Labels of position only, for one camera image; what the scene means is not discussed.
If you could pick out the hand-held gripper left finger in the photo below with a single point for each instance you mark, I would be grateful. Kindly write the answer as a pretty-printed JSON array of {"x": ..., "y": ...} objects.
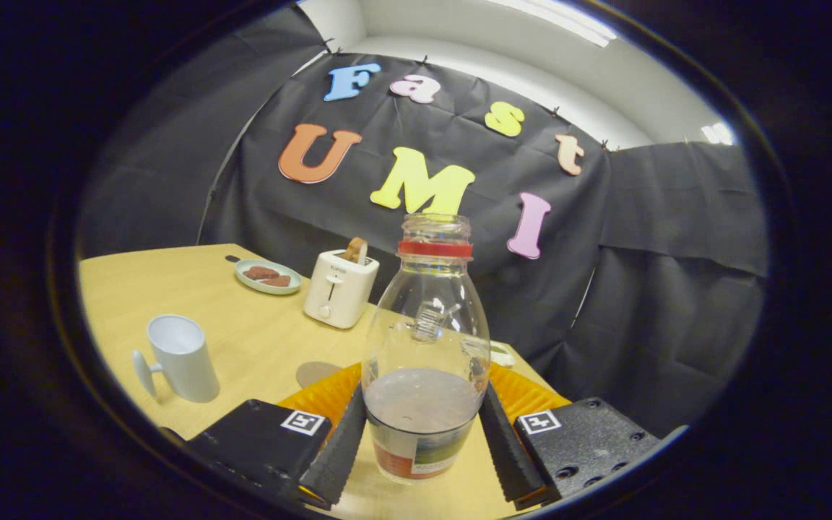
[{"x": 336, "y": 451}]

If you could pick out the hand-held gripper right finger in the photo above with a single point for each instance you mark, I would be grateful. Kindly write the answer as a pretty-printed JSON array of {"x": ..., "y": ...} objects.
[{"x": 506, "y": 451}]

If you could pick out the round brown coaster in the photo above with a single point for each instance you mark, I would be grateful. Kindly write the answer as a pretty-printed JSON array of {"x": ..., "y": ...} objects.
[{"x": 315, "y": 373}]

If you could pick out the clear plastic juice bottle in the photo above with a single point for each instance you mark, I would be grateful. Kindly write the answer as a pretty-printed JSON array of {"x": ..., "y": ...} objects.
[{"x": 423, "y": 404}]

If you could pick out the pale blue cup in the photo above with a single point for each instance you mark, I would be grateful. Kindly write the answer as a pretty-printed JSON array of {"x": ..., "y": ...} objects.
[{"x": 185, "y": 361}]

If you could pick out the white divided spice dish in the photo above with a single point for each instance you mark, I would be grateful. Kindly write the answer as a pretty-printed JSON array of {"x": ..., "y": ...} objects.
[{"x": 500, "y": 355}]

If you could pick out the wooden table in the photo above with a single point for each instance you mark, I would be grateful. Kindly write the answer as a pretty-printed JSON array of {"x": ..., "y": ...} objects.
[{"x": 257, "y": 339}]

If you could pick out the cream toaster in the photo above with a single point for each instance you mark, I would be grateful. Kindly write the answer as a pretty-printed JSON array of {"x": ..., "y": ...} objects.
[{"x": 336, "y": 292}]

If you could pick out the brown bread piece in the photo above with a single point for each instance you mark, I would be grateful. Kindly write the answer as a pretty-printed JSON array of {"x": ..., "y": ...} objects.
[
  {"x": 260, "y": 272},
  {"x": 279, "y": 281}
]

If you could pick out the pale green plate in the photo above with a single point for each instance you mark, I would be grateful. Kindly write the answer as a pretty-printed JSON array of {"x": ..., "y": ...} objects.
[{"x": 253, "y": 284}]

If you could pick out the toast slice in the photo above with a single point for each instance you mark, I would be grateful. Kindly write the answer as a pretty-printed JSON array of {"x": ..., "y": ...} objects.
[{"x": 354, "y": 251}]

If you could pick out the small ceiling light panel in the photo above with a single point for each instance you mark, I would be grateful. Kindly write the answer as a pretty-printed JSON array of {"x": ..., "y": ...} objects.
[{"x": 718, "y": 133}]

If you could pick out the long ceiling light panel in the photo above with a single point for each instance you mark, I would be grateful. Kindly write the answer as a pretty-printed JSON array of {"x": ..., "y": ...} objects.
[{"x": 560, "y": 18}]

